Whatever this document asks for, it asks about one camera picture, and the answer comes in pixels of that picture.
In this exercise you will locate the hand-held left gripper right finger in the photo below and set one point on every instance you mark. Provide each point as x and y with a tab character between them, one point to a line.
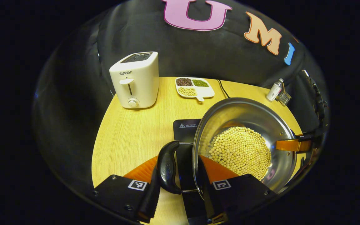
209	200

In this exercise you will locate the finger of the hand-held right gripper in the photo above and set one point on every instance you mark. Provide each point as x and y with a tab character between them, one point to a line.
292	145

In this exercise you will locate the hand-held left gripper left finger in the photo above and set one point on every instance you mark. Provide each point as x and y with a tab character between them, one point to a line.
152	200

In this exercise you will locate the black induction cooktop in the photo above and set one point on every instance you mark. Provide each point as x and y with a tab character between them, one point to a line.
186	131

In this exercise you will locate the thin wooden stick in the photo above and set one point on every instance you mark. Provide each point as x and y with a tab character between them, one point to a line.
283	87

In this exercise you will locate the pile of yellow soybeans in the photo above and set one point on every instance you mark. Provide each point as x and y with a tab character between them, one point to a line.
241	153

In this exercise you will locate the small white bottle red label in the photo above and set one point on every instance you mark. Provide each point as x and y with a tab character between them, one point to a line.
273	91

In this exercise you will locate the white divided dish with beans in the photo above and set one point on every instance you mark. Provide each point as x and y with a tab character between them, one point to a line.
195	89

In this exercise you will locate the white toaster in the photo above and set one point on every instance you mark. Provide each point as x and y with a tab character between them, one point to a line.
142	84

